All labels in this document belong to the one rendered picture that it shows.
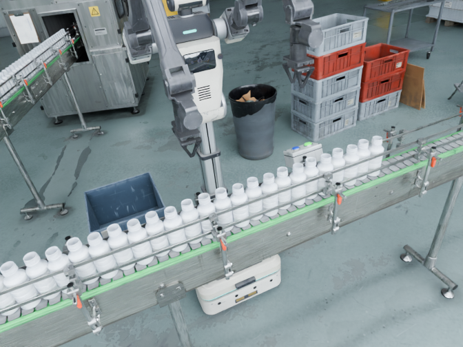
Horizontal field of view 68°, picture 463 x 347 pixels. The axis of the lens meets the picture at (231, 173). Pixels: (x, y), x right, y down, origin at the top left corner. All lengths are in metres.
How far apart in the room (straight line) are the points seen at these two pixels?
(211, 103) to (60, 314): 1.03
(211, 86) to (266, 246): 0.75
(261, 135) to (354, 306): 1.73
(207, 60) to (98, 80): 3.31
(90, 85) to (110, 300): 3.84
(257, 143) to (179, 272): 2.25
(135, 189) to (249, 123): 1.69
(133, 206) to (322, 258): 1.33
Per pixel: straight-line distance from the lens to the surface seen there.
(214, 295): 2.05
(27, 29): 4.84
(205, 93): 1.61
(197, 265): 1.24
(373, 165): 1.47
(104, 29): 4.59
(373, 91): 4.15
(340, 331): 2.19
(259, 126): 3.22
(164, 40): 1.02
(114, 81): 4.74
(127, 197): 1.78
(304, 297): 2.28
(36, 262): 1.16
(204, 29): 1.63
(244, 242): 1.26
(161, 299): 1.30
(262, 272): 2.09
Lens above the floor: 1.86
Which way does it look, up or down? 35 degrees down
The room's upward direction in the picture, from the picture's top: 7 degrees counter-clockwise
